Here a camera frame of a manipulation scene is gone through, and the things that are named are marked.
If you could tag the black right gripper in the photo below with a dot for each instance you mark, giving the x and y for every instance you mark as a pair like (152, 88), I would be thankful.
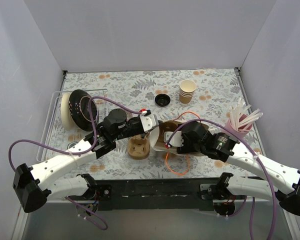
(185, 142)

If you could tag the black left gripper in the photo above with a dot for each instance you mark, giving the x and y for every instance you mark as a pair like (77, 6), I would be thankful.
(135, 124)

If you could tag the brown cardboard cup carrier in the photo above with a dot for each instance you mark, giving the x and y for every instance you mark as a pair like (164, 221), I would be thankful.
(138, 147)

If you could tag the beige paper takeout bag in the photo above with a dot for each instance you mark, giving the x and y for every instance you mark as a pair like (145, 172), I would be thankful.
(158, 144)

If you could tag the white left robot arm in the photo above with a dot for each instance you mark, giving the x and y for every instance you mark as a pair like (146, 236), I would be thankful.
(35, 184)

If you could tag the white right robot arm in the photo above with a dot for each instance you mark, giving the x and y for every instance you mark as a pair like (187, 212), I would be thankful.
(275, 180)

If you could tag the floral table mat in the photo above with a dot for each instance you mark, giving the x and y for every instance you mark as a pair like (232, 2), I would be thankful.
(217, 90)

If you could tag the black plastic cup lid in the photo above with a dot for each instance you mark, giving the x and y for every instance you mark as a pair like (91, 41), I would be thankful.
(162, 100)

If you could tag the stack of brown paper cups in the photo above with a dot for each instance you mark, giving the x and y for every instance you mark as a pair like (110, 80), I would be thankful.
(187, 89)

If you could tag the pink cup holder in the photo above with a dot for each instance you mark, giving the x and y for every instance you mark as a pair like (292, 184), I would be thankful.
(241, 132)

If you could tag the black round plate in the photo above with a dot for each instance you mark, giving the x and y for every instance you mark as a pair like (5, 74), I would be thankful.
(79, 110)

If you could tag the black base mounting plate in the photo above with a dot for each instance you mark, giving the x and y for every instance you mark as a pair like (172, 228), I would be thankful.
(150, 194)

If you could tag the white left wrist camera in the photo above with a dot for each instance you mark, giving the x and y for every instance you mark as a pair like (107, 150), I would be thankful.
(148, 120)

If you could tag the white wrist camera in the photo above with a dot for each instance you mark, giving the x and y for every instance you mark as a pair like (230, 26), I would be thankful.
(148, 120)
(175, 141)

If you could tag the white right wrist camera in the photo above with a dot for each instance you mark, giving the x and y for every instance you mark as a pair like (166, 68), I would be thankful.
(175, 141)

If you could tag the white wire dish rack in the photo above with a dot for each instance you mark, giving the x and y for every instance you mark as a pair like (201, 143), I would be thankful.
(54, 135)

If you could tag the aluminium frame rail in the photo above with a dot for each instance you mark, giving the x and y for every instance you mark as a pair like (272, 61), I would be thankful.
(241, 219)

